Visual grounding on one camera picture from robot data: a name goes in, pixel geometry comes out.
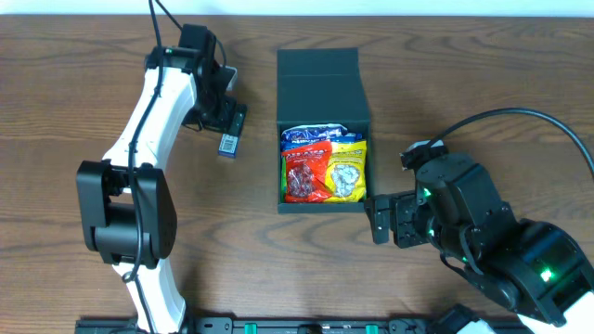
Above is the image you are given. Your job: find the green Haribo worms bag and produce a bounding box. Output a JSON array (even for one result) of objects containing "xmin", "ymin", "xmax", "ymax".
[{"xmin": 280, "ymin": 156, "xmax": 287, "ymax": 202}]

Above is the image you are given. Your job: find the small blue white box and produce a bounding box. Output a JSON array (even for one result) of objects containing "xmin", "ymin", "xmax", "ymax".
[{"xmin": 218, "ymin": 134, "xmax": 239, "ymax": 159}]

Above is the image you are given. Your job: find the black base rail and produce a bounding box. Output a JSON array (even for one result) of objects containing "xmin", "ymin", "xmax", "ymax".
[{"xmin": 73, "ymin": 317, "xmax": 532, "ymax": 334}]

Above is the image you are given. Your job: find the red candy bag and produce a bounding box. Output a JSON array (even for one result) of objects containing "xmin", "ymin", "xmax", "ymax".
[{"xmin": 282, "ymin": 141, "xmax": 332, "ymax": 203}]

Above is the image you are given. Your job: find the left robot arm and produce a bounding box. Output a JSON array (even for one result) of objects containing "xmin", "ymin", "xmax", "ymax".
[{"xmin": 76, "ymin": 45, "xmax": 247, "ymax": 333}]

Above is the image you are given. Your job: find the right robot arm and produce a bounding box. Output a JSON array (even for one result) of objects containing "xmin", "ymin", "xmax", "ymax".
[{"xmin": 364, "ymin": 189, "xmax": 593, "ymax": 332}]

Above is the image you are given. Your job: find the dark blue candy bar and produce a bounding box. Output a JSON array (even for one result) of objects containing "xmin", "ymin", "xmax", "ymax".
[{"xmin": 280, "ymin": 123, "xmax": 348, "ymax": 151}]

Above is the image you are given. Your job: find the dark green box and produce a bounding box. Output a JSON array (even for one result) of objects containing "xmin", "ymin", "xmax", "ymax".
[{"xmin": 277, "ymin": 48, "xmax": 375, "ymax": 197}]

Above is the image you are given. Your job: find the long blue snack packet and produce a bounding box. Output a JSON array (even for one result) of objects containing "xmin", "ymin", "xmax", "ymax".
[{"xmin": 330, "ymin": 133, "xmax": 363, "ymax": 144}]

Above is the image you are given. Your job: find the yellow candy bag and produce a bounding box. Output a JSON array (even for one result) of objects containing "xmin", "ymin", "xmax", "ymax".
[{"xmin": 325, "ymin": 140, "xmax": 367, "ymax": 203}]

